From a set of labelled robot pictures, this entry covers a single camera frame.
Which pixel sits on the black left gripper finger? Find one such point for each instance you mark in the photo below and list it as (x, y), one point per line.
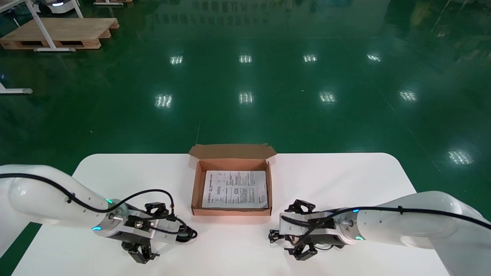
(142, 253)
(157, 208)

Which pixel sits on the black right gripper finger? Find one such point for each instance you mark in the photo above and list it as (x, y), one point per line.
(301, 207)
(305, 252)

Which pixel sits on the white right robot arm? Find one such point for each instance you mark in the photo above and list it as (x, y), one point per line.
(422, 220)

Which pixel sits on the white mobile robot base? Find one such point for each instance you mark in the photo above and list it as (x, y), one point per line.
(57, 5)

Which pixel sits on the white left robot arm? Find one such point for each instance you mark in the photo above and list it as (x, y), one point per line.
(38, 197)

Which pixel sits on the open brown cardboard box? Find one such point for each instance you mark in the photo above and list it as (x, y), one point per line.
(230, 152)

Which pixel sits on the white printed instruction sheet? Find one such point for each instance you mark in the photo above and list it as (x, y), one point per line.
(234, 189)

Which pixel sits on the white metal stand foot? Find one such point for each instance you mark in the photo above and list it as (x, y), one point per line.
(15, 91)

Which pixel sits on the large wooden pallet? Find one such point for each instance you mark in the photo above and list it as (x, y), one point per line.
(65, 30)

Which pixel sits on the small wooden pallet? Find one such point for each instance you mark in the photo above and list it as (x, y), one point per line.
(113, 2)

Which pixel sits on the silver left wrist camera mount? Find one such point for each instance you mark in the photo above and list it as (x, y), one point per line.
(165, 227)

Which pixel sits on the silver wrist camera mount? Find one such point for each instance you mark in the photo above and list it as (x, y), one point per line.
(291, 229)
(165, 227)

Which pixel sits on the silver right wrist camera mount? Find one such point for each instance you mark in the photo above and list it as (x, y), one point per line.
(291, 229)

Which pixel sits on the white metal table frame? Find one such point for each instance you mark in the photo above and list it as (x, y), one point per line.
(40, 27)

